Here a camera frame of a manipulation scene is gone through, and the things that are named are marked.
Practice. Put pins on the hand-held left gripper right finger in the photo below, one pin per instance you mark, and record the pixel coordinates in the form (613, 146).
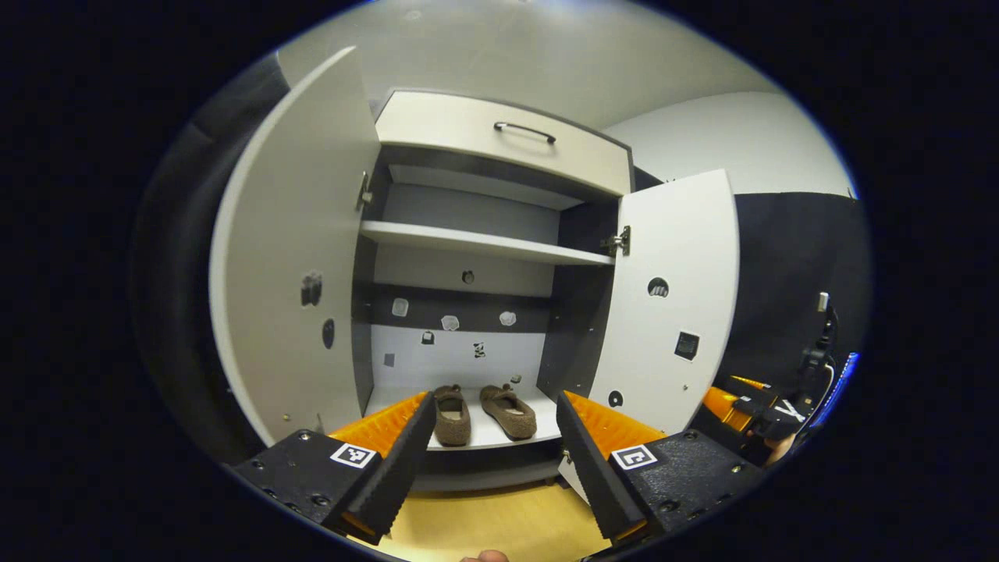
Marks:
(593, 472)

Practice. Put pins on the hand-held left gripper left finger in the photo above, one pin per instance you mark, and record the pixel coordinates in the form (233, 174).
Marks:
(394, 472)

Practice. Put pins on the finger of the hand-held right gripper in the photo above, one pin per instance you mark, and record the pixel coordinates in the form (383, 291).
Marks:
(769, 417)
(741, 389)

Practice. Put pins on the brown fuzzy shoe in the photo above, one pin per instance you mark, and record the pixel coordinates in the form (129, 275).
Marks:
(451, 421)
(511, 417)

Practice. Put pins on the grey white shoe cabinet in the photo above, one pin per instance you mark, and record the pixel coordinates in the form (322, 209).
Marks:
(453, 359)

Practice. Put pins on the white cabinet door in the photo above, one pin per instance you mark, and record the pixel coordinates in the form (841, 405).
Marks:
(687, 250)
(296, 218)

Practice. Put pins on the silver door hinge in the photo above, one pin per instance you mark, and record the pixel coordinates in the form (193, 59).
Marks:
(364, 191)
(618, 241)

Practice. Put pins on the white cabinet shelf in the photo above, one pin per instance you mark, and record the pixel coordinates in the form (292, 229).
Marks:
(484, 242)

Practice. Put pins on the white cabinet drawer front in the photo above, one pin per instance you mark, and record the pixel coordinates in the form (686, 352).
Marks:
(437, 125)

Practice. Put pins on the black backdrop cloth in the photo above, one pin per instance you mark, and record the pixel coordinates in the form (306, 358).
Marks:
(780, 273)
(179, 312)

